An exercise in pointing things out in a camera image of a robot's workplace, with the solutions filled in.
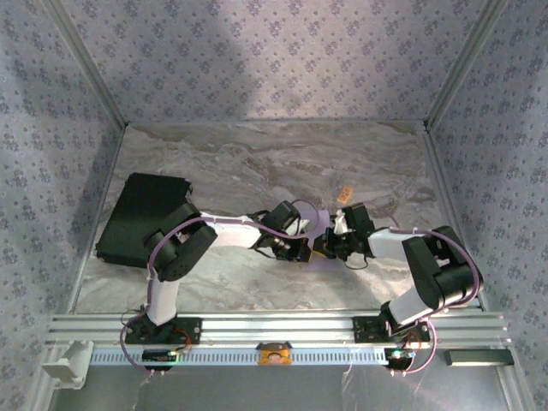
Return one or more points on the lilac paper sheet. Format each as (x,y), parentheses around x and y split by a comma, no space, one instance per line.
(321,264)

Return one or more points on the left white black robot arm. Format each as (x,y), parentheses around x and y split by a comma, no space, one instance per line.
(162,299)

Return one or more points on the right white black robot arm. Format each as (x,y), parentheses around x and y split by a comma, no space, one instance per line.
(436,265)

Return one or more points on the small orange printed tag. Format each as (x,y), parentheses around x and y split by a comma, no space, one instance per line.
(344,194)

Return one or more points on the cartoon face sticker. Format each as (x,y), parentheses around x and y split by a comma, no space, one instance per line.
(275,355)

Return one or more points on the black rectangular box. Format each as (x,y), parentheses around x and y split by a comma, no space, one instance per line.
(137,205)

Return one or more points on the aluminium mounting rail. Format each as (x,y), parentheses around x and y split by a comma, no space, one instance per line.
(278,326)

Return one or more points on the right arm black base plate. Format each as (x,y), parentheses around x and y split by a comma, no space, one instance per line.
(364,329)

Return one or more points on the aluminium side rail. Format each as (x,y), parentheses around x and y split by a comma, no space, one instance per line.
(79,282)
(445,188)

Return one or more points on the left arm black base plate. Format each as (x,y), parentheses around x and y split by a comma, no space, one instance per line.
(192,329)

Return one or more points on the aluminium rear rail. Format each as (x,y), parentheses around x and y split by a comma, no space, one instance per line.
(278,122)

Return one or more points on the aluminium corner post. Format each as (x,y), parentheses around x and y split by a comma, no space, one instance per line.
(461,64)

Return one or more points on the white plastic bracket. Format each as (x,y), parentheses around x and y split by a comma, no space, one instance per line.
(64,368)

